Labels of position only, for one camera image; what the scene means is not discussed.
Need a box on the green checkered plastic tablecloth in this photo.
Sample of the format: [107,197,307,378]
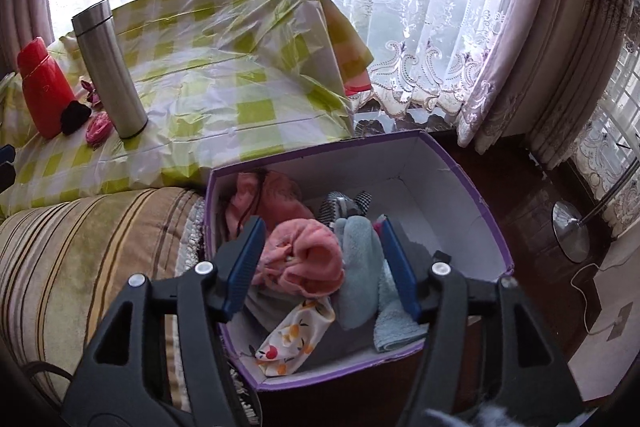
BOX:
[0,0,373,220]

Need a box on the pink scrunchie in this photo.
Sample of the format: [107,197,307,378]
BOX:
[85,111,112,144]

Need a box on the fruit print cloth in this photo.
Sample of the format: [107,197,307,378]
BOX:
[255,296,336,378]

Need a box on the chrome floor lamp stand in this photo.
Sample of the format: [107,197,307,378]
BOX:
[551,174,640,264]

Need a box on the black hair tie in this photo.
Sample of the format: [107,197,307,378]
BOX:
[61,101,92,136]

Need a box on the striped sofa cushion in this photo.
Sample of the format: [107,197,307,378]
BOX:
[0,187,261,427]

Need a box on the light blue towel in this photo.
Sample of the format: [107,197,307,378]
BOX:
[332,216,431,353]

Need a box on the grey cloth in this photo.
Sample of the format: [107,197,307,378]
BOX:
[240,287,381,360]

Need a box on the stainless steel thermos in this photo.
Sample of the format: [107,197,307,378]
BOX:
[71,0,149,140]

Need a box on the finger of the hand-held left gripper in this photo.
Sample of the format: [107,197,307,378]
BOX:
[0,145,16,192]

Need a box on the wall outlet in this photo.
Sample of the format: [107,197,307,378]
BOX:
[606,304,632,340]

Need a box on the white checkered fabric pouch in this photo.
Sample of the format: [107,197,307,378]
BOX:
[319,190,373,228]

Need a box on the pink fleece cloth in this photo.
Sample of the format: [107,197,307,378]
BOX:
[252,218,346,300]

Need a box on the dried flower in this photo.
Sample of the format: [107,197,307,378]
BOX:
[79,77,105,110]

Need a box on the white cable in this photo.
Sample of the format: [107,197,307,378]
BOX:
[570,247,640,335]

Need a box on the purple cardboard box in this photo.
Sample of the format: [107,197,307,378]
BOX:
[204,129,516,392]

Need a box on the white lace curtain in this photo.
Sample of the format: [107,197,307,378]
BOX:
[45,0,516,118]
[575,42,640,238]

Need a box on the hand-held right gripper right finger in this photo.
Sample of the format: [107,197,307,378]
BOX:
[380,216,583,427]

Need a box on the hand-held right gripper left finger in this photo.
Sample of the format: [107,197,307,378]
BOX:
[62,215,267,427]

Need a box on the red bottle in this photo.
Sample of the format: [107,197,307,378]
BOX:
[17,37,77,140]

